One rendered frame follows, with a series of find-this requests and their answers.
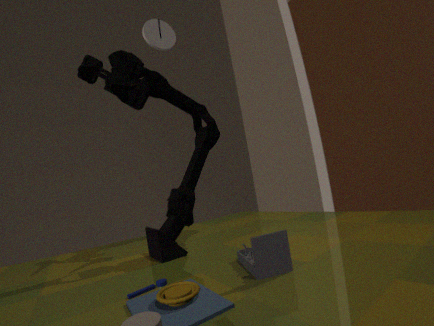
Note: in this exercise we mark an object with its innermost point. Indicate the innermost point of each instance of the grey cylinder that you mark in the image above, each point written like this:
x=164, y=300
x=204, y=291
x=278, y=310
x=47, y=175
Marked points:
x=146, y=318

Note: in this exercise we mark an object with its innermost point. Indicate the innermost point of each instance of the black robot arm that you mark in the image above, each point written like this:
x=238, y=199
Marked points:
x=181, y=200

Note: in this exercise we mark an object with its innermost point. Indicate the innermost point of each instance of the grey dish rack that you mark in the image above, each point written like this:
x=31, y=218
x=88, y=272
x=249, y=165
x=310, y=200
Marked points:
x=269, y=255

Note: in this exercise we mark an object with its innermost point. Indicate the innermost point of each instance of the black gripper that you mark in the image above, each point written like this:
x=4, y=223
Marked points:
x=131, y=93

